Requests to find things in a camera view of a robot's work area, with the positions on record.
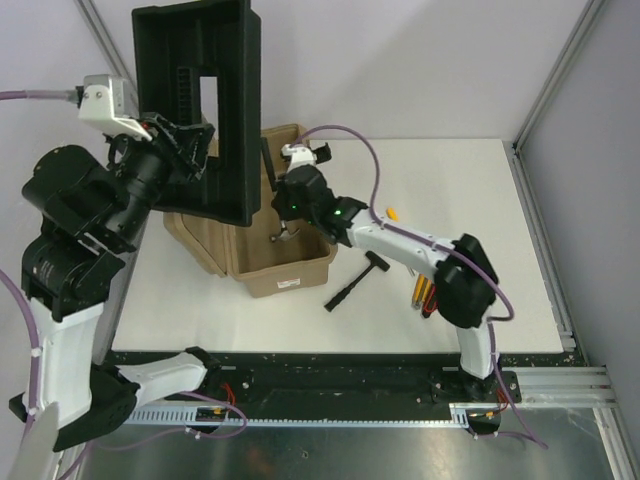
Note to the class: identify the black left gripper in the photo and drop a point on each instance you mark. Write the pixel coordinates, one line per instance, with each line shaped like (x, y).
(169, 145)

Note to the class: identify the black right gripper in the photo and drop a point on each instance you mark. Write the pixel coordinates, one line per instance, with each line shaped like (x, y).
(281, 202)

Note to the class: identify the steel claw hammer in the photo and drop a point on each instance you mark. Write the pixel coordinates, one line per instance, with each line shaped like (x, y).
(285, 233)

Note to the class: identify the tan plastic toolbox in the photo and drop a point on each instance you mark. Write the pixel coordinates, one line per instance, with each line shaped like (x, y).
(249, 255)

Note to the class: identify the black toolbox tray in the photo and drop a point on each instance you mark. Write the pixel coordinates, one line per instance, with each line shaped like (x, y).
(199, 62)

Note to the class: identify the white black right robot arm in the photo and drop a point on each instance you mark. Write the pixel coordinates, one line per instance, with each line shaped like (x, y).
(463, 277)

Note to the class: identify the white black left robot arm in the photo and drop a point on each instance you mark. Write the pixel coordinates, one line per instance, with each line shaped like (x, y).
(91, 216)

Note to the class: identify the black rubber mallet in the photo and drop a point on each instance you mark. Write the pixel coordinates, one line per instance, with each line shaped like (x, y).
(375, 262)

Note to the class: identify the yellow utility knife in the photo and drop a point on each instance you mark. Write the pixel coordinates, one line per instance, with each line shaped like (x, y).
(420, 290)

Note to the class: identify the red black utility knife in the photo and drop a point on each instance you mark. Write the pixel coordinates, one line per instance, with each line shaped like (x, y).
(429, 306)

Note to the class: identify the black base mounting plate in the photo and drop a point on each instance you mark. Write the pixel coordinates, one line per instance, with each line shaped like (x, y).
(346, 388)

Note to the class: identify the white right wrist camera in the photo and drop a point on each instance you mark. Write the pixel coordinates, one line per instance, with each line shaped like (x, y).
(297, 155)

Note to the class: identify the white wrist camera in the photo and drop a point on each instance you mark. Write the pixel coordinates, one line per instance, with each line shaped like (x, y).
(106, 106)
(297, 155)

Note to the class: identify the yellow handle screwdriver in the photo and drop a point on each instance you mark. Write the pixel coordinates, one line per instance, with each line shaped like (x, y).
(391, 214)

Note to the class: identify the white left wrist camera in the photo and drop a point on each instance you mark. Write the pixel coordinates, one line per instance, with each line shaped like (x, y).
(106, 106)

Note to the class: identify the left aluminium frame post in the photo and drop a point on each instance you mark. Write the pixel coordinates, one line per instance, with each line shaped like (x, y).
(103, 38)

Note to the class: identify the aluminium frame post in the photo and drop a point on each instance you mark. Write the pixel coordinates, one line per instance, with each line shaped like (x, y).
(569, 53)
(103, 38)

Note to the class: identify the right aluminium frame post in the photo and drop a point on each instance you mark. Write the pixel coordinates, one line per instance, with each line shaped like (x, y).
(569, 53)

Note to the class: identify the grey slotted cable duct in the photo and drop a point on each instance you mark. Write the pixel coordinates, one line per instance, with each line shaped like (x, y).
(167, 415)

